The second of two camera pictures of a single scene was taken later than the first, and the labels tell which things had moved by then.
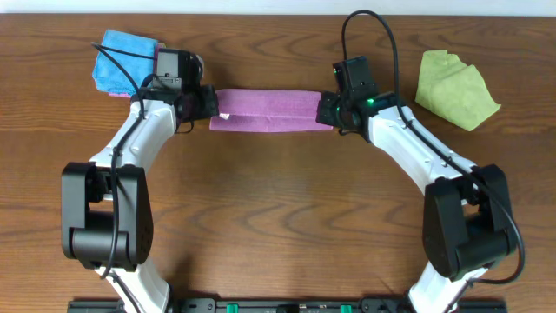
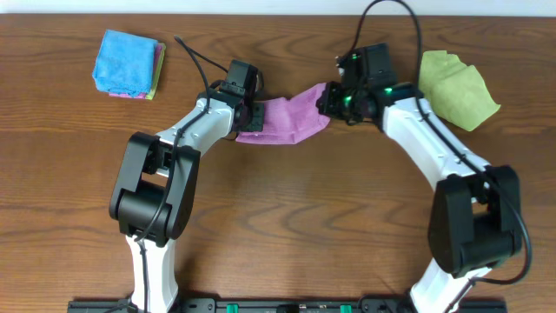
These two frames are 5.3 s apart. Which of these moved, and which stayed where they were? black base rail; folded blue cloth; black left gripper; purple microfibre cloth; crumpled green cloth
Moved: purple microfibre cloth; black left gripper
Stayed: crumpled green cloth; black base rail; folded blue cloth
